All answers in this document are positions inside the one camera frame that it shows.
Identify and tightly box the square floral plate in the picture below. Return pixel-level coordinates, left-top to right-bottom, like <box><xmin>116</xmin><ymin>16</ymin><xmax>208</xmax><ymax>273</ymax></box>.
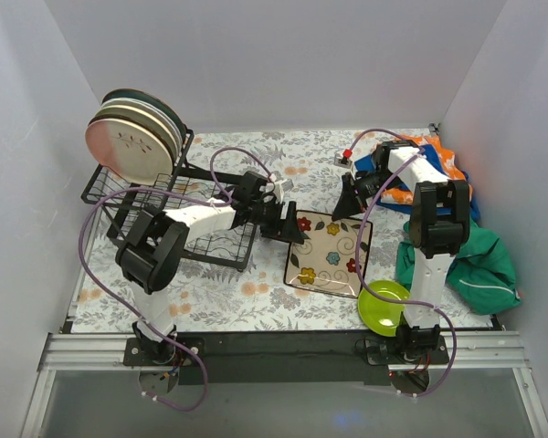
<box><xmin>284</xmin><ymin>210</ymin><xmax>373</xmax><ymax>298</ymax></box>

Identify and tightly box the black wire dish rack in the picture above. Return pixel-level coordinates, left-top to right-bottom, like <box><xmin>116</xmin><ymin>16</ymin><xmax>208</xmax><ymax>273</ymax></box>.
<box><xmin>81</xmin><ymin>129</ymin><xmax>257</xmax><ymax>272</ymax></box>

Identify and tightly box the small teal plate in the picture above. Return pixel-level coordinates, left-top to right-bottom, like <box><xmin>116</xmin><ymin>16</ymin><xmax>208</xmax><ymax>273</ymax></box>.
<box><xmin>88</xmin><ymin>111</ymin><xmax>177</xmax><ymax>162</ymax></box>

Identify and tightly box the pink cream plate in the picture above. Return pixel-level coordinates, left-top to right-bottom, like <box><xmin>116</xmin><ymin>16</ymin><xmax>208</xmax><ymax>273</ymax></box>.
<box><xmin>85</xmin><ymin>118</ymin><xmax>174</xmax><ymax>185</ymax></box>

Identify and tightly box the white bowl plate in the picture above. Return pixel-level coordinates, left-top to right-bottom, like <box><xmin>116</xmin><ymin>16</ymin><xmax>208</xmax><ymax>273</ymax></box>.
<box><xmin>120</xmin><ymin>97</ymin><xmax>186</xmax><ymax>144</ymax></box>

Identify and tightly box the cream green plate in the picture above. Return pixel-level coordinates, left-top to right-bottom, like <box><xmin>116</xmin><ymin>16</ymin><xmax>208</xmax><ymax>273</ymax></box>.
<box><xmin>96</xmin><ymin>99</ymin><xmax>183</xmax><ymax>158</ymax></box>

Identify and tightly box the large dark teal plate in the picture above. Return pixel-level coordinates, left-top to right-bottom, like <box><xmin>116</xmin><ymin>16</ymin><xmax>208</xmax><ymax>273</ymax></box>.
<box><xmin>101</xmin><ymin>89</ymin><xmax>186</xmax><ymax>137</ymax></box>

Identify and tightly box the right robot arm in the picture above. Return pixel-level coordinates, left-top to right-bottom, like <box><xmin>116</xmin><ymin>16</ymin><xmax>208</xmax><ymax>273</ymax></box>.
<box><xmin>332</xmin><ymin>140</ymin><xmax>470</xmax><ymax>363</ymax></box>

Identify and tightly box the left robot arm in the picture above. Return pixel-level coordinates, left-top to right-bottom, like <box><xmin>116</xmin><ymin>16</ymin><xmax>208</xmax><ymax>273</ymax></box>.
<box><xmin>115</xmin><ymin>172</ymin><xmax>304</xmax><ymax>365</ymax></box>

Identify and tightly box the blue folded cloth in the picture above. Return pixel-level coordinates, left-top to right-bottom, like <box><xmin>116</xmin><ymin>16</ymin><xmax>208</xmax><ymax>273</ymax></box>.
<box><xmin>354</xmin><ymin>143</ymin><xmax>453</xmax><ymax>179</ymax></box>

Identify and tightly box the dark blue cloth underneath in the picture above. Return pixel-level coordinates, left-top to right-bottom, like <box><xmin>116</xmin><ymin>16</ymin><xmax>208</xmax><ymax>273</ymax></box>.
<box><xmin>378</xmin><ymin>185</ymin><xmax>480</xmax><ymax>223</ymax></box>

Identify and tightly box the orange floral cloth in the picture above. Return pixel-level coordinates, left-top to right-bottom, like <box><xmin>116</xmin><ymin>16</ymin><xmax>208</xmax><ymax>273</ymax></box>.
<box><xmin>396</xmin><ymin>134</ymin><xmax>467</xmax><ymax>193</ymax></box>

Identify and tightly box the lime green plate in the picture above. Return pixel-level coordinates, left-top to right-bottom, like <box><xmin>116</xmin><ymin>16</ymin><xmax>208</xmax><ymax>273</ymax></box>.
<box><xmin>357</xmin><ymin>280</ymin><xmax>409</xmax><ymax>338</ymax></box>

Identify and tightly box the green jacket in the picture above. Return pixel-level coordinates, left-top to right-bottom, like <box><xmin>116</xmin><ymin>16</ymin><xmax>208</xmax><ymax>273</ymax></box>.
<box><xmin>395</xmin><ymin>218</ymin><xmax>524</xmax><ymax>316</ymax></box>

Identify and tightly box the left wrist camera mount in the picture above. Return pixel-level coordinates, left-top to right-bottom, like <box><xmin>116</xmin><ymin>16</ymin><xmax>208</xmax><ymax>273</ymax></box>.
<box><xmin>262</xmin><ymin>172</ymin><xmax>294</xmax><ymax>203</ymax></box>

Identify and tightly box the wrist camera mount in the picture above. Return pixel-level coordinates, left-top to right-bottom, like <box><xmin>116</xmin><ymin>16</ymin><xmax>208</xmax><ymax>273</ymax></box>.
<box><xmin>262</xmin><ymin>172</ymin><xmax>294</xmax><ymax>203</ymax></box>
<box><xmin>333</xmin><ymin>149</ymin><xmax>353</xmax><ymax>168</ymax></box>

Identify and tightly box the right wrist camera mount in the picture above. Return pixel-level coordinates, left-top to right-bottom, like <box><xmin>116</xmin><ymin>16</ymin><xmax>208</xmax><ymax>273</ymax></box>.
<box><xmin>333</xmin><ymin>149</ymin><xmax>353</xmax><ymax>168</ymax></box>

